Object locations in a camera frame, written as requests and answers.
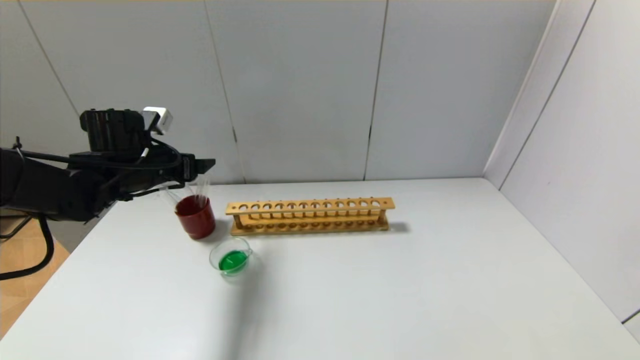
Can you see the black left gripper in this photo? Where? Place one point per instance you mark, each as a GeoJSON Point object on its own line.
{"type": "Point", "coordinates": [188, 167]}

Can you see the clear glass rod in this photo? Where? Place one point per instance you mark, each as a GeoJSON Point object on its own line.
{"type": "Point", "coordinates": [200, 189]}

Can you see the blue pigment glass test tube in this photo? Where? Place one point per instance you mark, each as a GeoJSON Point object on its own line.
{"type": "Point", "coordinates": [171, 196]}

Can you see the clear glass beaker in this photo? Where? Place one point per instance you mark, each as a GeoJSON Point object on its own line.
{"type": "Point", "coordinates": [232, 261]}

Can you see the black curved metal frame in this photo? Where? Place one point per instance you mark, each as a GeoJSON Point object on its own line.
{"type": "Point", "coordinates": [15, 227]}

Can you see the red plastic cup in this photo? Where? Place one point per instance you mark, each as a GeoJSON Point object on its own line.
{"type": "Point", "coordinates": [197, 220]}

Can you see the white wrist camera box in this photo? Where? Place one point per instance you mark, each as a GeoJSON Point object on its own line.
{"type": "Point", "coordinates": [159, 119]}

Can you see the wooden test tube rack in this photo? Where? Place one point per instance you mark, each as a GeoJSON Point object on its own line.
{"type": "Point", "coordinates": [320, 222]}

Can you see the black and orange left arm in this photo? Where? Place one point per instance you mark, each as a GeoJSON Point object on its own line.
{"type": "Point", "coordinates": [55, 192]}

